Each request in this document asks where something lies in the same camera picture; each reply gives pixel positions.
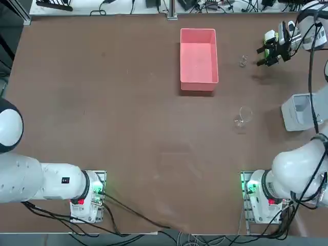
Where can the dark power adapter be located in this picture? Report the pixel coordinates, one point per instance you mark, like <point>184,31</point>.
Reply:
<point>188,4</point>

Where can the small glass beaker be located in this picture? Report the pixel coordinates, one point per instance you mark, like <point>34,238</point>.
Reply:
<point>243,61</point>

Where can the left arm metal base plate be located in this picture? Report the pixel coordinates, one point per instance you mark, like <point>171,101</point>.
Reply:
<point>104,174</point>

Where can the aluminium corner bracket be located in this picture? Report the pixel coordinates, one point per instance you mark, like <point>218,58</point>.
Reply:
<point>27,20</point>

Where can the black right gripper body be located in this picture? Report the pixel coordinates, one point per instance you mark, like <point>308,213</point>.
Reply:
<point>284,51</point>

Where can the large glass beaker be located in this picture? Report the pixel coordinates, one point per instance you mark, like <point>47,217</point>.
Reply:
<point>243,118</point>

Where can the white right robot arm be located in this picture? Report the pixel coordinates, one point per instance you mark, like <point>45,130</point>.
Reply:
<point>289,164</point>

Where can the white lidded trash bin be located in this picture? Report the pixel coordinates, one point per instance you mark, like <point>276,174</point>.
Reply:
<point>292,115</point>

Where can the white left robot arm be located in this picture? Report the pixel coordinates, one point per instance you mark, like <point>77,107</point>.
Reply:
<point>25,179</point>

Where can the pink plastic container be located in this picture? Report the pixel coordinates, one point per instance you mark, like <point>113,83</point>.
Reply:
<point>200,84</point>

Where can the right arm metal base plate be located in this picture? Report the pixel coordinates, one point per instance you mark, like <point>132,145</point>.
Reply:
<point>243,176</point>

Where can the aluminium frame post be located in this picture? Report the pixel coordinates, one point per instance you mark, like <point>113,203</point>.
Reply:
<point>172,12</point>

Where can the green tissue pack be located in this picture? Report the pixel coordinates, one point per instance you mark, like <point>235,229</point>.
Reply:
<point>269,36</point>

